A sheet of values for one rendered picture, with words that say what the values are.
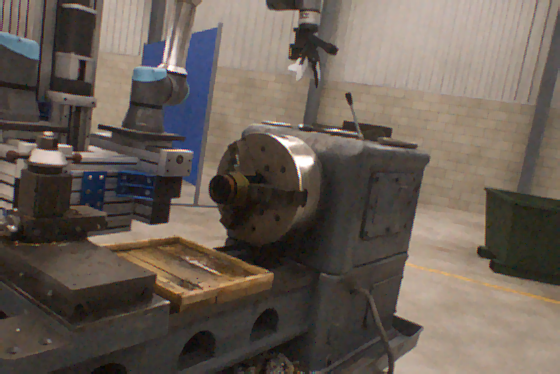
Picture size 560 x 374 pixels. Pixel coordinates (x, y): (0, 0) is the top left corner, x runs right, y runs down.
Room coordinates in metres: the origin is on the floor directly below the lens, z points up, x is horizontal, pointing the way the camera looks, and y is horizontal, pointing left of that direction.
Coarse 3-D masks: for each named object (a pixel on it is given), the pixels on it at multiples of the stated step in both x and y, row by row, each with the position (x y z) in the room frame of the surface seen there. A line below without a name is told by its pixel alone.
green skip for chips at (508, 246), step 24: (504, 192) 6.27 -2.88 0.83; (504, 216) 5.36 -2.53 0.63; (528, 216) 5.05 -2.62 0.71; (552, 216) 5.00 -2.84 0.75; (504, 240) 5.28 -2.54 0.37; (528, 240) 5.09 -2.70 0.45; (552, 240) 5.04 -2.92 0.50; (504, 264) 5.21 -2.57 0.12; (528, 264) 5.13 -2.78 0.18; (552, 264) 5.08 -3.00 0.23
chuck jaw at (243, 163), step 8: (232, 144) 1.35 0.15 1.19; (240, 144) 1.35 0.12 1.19; (232, 152) 1.35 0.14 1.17; (240, 152) 1.33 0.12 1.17; (248, 152) 1.36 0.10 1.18; (232, 160) 1.32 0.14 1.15; (240, 160) 1.32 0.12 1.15; (248, 160) 1.34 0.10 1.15; (232, 168) 1.29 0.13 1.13; (240, 168) 1.30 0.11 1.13; (248, 168) 1.33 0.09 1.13; (248, 176) 1.33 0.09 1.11; (256, 176) 1.37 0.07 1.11
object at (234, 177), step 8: (216, 176) 1.23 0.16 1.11; (224, 176) 1.22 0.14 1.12; (232, 176) 1.24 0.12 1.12; (240, 176) 1.26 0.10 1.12; (216, 184) 1.25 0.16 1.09; (224, 184) 1.28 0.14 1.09; (232, 184) 1.22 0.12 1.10; (240, 184) 1.24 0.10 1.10; (216, 192) 1.25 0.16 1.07; (224, 192) 1.28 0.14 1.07; (232, 192) 1.21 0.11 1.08; (240, 192) 1.23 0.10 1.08; (216, 200) 1.23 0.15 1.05; (224, 200) 1.21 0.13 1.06; (232, 200) 1.23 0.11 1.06; (240, 200) 1.25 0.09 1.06
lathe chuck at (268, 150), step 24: (264, 144) 1.34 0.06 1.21; (288, 144) 1.31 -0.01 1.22; (264, 168) 1.33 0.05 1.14; (288, 168) 1.28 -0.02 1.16; (312, 168) 1.32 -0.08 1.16; (312, 192) 1.29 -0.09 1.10; (264, 216) 1.31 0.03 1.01; (288, 216) 1.27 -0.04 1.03; (312, 216) 1.32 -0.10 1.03; (264, 240) 1.30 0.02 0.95
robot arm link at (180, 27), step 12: (180, 0) 1.87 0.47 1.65; (192, 0) 1.87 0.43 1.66; (180, 12) 1.87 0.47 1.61; (192, 12) 1.89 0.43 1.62; (180, 24) 1.87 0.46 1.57; (192, 24) 1.91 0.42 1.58; (168, 36) 1.89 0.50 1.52; (180, 36) 1.87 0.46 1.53; (168, 48) 1.88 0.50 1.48; (180, 48) 1.88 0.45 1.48; (168, 60) 1.88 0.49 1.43; (180, 60) 1.89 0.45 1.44; (168, 72) 1.86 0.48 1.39; (180, 72) 1.88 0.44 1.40; (180, 84) 1.89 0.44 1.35; (180, 96) 1.90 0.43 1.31
